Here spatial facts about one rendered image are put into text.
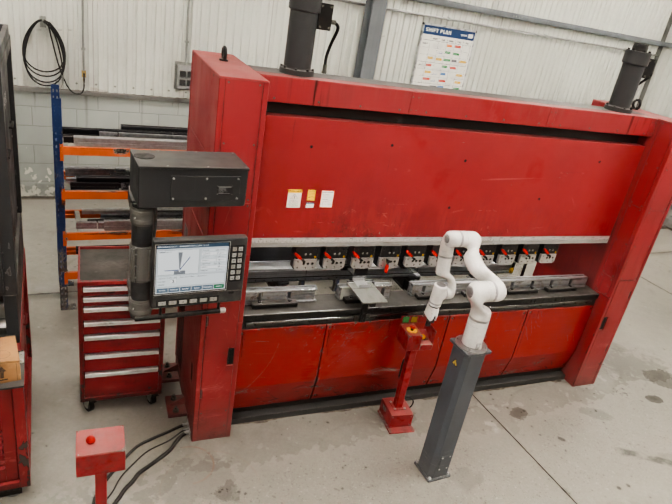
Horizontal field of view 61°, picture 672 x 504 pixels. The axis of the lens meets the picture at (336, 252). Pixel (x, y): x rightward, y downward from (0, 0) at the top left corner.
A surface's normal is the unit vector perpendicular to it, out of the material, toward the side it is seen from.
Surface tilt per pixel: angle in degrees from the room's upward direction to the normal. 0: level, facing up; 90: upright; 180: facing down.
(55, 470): 0
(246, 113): 90
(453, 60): 90
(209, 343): 90
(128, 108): 90
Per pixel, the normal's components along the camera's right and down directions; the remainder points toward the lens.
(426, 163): 0.36, 0.44
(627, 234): -0.92, 0.01
